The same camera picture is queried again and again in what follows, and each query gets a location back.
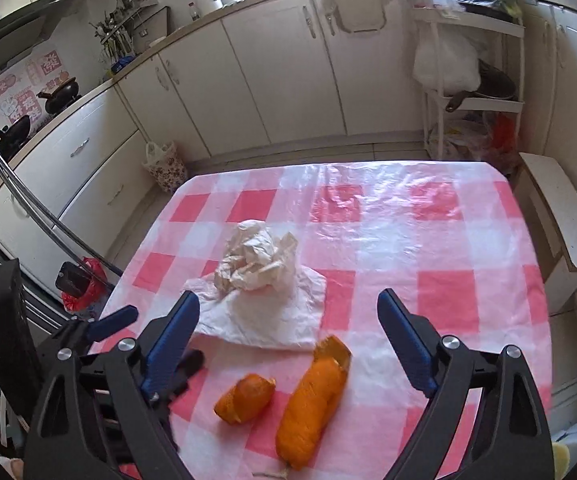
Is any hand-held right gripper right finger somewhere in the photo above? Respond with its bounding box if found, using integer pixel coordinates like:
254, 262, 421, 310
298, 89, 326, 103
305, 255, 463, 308
377, 288, 554, 480

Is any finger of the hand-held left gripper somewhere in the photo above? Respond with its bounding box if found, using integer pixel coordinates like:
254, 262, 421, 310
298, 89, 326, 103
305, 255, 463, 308
166, 349, 205, 396
76, 305, 139, 343

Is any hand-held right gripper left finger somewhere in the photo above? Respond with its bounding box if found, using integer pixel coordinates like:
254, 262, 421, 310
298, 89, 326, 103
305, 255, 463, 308
23, 290, 202, 480

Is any black bin with red bag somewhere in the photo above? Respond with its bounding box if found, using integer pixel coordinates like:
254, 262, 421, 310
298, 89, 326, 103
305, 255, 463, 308
56, 257, 112, 313

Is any white napkin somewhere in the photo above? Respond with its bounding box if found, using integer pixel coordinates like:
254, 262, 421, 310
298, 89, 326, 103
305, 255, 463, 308
182, 265, 327, 353

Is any large orange carrot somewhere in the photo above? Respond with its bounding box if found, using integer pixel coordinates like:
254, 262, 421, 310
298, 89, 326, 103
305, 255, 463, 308
252, 335, 353, 480

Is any white paper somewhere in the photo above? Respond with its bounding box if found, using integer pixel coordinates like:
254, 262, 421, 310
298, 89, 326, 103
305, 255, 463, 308
213, 219, 299, 293

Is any pink checked tablecloth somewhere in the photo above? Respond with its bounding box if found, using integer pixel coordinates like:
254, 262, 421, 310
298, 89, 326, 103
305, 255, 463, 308
88, 160, 554, 480

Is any floral shopping bag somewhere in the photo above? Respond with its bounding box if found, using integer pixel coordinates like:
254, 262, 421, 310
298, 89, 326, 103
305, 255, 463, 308
142, 140, 189, 193

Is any white drawer cabinet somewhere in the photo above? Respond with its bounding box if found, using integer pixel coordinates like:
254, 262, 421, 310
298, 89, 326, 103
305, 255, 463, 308
0, 50, 209, 291

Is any black frying pan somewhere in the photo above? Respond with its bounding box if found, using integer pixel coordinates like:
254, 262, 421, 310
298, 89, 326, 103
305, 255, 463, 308
0, 115, 32, 158

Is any red plastic bag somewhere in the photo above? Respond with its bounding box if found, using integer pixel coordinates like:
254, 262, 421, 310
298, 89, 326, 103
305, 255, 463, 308
489, 115, 519, 161

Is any black wok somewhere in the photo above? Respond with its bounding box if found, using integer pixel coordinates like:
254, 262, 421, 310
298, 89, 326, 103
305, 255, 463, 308
37, 77, 80, 113

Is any pink printed backsplash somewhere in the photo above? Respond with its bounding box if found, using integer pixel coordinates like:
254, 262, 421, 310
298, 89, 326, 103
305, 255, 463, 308
0, 50, 76, 161

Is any dark pan on rack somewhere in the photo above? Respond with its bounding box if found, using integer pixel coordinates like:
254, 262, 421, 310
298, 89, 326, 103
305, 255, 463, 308
443, 60, 518, 113

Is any white bag on rack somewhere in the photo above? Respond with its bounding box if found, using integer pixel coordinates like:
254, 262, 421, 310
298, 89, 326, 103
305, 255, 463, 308
413, 30, 482, 93

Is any kitchen utensil rack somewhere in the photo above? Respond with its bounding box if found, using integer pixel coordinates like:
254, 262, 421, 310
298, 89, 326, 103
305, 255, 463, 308
91, 0, 172, 61

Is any cream door cabinet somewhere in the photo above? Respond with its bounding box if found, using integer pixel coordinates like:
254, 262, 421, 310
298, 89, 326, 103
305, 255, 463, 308
113, 0, 429, 161

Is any range hood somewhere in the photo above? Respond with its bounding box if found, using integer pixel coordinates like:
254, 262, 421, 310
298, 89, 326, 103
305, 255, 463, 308
0, 0, 80, 92

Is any white shelf rack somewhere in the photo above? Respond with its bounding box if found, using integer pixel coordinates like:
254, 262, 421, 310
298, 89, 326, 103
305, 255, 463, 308
409, 0, 527, 161

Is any cream tall cabinet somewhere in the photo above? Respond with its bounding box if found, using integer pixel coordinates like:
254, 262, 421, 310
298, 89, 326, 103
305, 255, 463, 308
519, 0, 577, 201

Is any white hanging tray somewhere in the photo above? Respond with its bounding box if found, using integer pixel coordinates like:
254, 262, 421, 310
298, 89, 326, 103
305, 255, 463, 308
321, 0, 387, 34

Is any metal tube frame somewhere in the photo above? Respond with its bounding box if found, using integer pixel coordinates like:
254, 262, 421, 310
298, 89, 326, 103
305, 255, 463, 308
0, 114, 124, 277

